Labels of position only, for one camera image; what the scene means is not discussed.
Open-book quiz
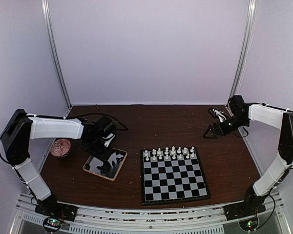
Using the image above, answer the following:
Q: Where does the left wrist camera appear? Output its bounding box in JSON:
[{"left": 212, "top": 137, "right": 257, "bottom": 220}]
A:
[{"left": 101, "top": 134, "right": 116, "bottom": 147}]

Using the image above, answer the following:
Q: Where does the aluminium frame post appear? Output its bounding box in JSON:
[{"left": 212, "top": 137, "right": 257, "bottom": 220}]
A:
[
  {"left": 229, "top": 0, "right": 257, "bottom": 97},
  {"left": 41, "top": 0, "right": 72, "bottom": 109}
]

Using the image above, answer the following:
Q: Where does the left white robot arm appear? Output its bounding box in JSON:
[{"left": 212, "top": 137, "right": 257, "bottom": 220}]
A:
[{"left": 0, "top": 109, "right": 117, "bottom": 216}]

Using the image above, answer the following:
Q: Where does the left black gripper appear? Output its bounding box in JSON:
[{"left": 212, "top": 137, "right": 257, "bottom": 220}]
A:
[{"left": 85, "top": 136, "right": 113, "bottom": 162}]

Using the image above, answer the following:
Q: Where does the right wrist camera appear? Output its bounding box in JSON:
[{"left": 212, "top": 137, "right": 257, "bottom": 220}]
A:
[{"left": 208, "top": 107, "right": 228, "bottom": 122}]

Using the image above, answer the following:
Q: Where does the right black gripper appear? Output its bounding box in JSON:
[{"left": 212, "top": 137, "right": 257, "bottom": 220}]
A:
[{"left": 203, "top": 114, "right": 249, "bottom": 139}]

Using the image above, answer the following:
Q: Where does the aluminium front rail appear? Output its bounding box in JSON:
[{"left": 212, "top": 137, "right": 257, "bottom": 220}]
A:
[{"left": 9, "top": 191, "right": 291, "bottom": 234}]

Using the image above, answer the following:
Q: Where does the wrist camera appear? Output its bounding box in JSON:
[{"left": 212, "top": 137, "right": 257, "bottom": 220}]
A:
[
  {"left": 208, "top": 107, "right": 228, "bottom": 122},
  {"left": 101, "top": 134, "right": 116, "bottom": 147}
]

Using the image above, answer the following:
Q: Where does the left aluminium frame post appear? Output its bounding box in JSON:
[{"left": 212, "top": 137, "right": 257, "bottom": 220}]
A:
[{"left": 41, "top": 0, "right": 72, "bottom": 109}]

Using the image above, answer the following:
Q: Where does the wooden rimmed black tray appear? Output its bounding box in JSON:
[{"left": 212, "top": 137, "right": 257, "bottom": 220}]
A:
[{"left": 83, "top": 148, "right": 127, "bottom": 181}]

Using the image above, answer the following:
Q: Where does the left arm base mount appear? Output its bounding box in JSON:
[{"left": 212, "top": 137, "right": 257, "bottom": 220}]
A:
[{"left": 35, "top": 203, "right": 78, "bottom": 233}]

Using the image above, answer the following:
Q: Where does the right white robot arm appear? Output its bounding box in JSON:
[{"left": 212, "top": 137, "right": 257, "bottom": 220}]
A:
[{"left": 203, "top": 95, "right": 293, "bottom": 215}]

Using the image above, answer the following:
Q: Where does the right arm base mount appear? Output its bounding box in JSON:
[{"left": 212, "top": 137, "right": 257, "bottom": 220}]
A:
[{"left": 223, "top": 202, "right": 266, "bottom": 232}]

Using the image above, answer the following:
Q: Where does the black grey chessboard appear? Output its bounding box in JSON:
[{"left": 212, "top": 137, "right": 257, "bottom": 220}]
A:
[{"left": 140, "top": 146, "right": 210, "bottom": 205}]

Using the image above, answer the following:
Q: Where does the right aluminium frame post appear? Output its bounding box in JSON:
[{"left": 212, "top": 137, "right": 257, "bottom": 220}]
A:
[{"left": 229, "top": 0, "right": 257, "bottom": 97}]

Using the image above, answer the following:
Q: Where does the red patterned bowl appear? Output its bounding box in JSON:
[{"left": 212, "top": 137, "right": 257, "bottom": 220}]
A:
[{"left": 50, "top": 138, "right": 71, "bottom": 158}]

